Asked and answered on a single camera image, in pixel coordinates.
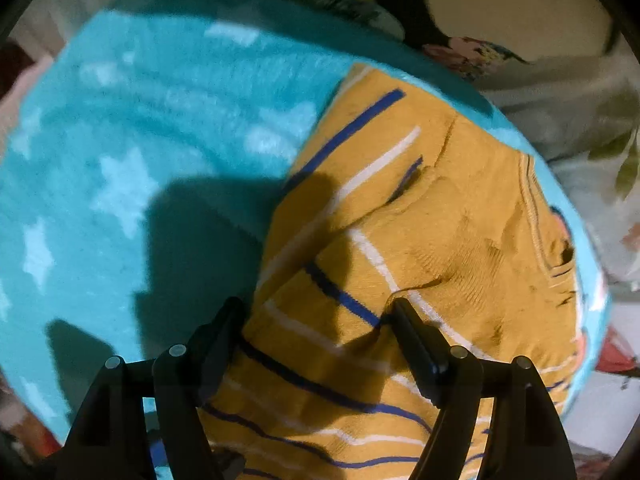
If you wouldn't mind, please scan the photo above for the turquoise star blanket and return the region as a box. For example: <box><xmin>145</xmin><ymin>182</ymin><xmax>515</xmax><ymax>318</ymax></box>
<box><xmin>0</xmin><ymin>0</ymin><xmax>613</xmax><ymax>480</ymax></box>

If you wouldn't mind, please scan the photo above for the cream pillow with black floral print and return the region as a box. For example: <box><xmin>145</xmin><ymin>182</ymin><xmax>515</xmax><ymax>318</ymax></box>
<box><xmin>150</xmin><ymin>0</ymin><xmax>626</xmax><ymax>92</ymax></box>

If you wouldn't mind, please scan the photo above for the dark red cloth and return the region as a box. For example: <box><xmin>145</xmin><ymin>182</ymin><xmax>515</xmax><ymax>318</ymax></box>
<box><xmin>0</xmin><ymin>42</ymin><xmax>36</xmax><ymax>106</ymax></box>

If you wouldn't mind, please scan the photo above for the white pillow with leaf print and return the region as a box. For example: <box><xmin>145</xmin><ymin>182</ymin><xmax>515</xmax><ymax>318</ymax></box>
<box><xmin>475</xmin><ymin>45</ymin><xmax>640</xmax><ymax>466</ymax></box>

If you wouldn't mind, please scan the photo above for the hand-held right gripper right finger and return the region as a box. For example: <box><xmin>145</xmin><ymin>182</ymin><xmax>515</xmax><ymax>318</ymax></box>
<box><xmin>382</xmin><ymin>297</ymin><xmax>577</xmax><ymax>480</ymax></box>

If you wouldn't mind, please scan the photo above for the mustard striped sweater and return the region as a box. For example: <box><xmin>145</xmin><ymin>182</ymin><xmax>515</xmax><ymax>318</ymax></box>
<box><xmin>197</xmin><ymin>62</ymin><xmax>587</xmax><ymax>480</ymax></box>

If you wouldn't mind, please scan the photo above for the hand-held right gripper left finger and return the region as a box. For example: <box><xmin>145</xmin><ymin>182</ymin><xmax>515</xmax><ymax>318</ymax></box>
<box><xmin>54</xmin><ymin>296</ymin><xmax>249</xmax><ymax>480</ymax></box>

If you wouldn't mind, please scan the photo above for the pink cloth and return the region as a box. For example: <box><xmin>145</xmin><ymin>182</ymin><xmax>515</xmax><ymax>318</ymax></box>
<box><xmin>0</xmin><ymin>55</ymin><xmax>56</xmax><ymax>133</ymax></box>

